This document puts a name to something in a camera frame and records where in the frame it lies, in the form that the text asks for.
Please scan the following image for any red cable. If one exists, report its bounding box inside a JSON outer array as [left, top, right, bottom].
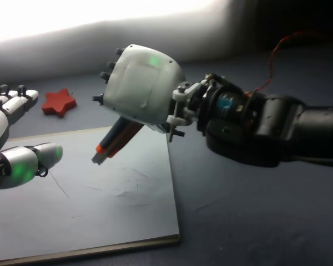
[[252, 30, 317, 94]]

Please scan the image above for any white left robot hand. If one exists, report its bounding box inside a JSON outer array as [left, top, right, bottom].
[[0, 84, 64, 191]]

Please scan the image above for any red star block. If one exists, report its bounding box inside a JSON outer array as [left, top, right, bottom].
[[41, 88, 78, 119]]

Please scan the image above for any white blurred panel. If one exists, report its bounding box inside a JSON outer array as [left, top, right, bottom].
[[0, 0, 256, 75]]

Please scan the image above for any orange black utility knife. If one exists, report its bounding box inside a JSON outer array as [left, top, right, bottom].
[[91, 116, 144, 166]]

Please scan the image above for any grey table cloth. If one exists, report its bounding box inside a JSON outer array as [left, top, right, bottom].
[[0, 47, 333, 266]]

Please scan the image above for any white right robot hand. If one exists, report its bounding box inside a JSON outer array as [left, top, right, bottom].
[[92, 44, 186, 135]]

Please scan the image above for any white cutting board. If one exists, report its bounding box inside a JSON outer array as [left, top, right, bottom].
[[0, 126, 181, 263]]

